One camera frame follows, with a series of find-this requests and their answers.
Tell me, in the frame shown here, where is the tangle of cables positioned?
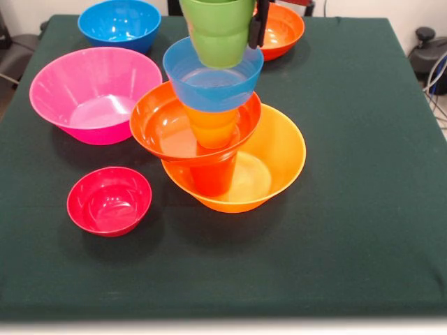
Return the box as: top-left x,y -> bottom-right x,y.
422,52 -> 447,123

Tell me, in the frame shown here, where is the small translucent blue bowl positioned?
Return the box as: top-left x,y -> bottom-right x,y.
162,36 -> 265,112

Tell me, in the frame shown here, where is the large orange bowl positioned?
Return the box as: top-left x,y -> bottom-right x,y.
161,103 -> 307,214

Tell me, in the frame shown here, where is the orange plastic cup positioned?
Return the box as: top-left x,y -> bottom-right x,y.
183,104 -> 241,150

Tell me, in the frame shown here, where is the large pink bowl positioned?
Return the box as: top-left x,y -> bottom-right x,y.
29,46 -> 163,146

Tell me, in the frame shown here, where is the red-orange plastic bowl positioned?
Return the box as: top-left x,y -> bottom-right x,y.
129,82 -> 263,165
254,2 -> 306,62

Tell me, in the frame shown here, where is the green plastic cup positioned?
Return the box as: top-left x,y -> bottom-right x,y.
179,0 -> 256,69

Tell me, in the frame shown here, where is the dark green tablecloth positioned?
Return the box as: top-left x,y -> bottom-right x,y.
0,13 -> 447,320

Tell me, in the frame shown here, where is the red-orange plastic cup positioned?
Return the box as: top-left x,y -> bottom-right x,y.
190,155 -> 237,198

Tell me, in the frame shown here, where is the small crimson bowl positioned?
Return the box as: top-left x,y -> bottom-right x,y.
66,166 -> 153,238

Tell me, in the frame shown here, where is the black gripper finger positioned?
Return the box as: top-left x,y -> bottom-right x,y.
248,0 -> 272,50

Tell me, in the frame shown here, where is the large blue bowl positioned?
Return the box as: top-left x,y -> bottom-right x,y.
77,0 -> 162,54

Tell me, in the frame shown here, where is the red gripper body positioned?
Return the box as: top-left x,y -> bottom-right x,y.
270,0 -> 314,7

